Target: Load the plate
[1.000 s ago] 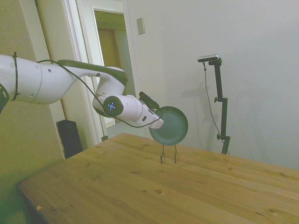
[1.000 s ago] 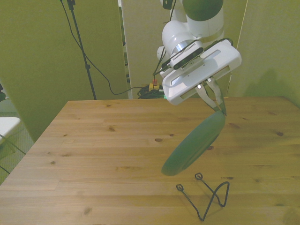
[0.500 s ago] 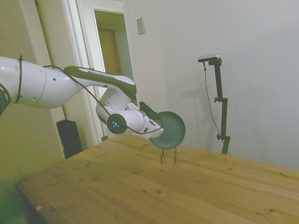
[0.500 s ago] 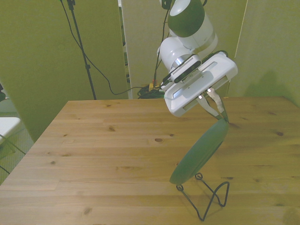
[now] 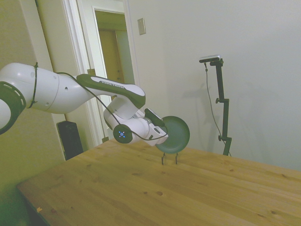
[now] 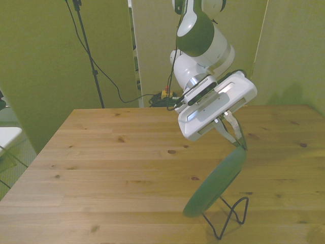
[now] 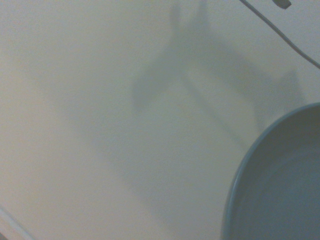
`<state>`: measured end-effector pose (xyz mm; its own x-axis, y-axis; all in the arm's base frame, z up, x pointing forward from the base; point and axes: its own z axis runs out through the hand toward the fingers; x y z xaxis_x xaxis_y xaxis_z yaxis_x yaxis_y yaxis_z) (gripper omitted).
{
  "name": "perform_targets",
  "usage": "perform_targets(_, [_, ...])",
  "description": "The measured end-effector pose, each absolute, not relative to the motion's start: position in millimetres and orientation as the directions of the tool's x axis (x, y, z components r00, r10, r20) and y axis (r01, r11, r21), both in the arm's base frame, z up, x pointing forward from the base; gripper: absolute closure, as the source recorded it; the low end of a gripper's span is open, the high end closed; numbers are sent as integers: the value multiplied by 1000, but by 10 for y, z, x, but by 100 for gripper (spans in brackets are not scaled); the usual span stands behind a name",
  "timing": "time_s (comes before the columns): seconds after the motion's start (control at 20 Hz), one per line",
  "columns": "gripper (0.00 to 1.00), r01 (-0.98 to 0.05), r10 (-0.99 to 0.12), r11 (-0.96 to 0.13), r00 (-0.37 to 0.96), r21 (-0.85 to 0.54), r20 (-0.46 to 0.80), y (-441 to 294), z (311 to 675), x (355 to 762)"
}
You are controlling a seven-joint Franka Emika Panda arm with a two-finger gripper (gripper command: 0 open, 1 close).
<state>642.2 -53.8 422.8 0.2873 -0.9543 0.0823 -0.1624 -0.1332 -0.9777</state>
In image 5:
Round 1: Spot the grey exterior camera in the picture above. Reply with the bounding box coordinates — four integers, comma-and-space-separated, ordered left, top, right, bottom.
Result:
198, 54, 222, 64

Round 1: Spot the blue round plate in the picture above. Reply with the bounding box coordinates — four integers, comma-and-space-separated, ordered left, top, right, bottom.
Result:
155, 115, 190, 153

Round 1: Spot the black floor speaker box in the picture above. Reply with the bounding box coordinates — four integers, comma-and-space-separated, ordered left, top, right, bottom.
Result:
56, 121, 84, 161

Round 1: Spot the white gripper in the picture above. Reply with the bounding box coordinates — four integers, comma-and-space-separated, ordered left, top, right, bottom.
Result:
148, 125, 168, 145

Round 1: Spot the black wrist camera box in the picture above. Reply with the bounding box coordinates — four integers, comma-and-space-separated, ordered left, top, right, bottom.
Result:
144, 108, 165, 128

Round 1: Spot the white door frame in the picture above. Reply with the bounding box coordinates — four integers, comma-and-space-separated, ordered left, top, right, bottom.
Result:
62, 0, 141, 149

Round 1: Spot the white wall switch plate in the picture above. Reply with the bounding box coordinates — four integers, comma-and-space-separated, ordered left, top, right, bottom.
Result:
137, 17, 147, 36

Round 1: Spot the black camera stand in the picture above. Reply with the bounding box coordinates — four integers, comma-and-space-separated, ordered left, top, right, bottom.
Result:
209, 58, 232, 156

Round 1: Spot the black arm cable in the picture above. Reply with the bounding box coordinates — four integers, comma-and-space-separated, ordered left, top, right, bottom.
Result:
56, 72, 169, 142

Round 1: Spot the black wire plate rack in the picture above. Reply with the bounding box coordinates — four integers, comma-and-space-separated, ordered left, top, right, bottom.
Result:
160, 152, 182, 165

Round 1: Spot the brown wooden door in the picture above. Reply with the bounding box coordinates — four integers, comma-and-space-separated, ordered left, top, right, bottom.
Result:
98, 28, 125, 83

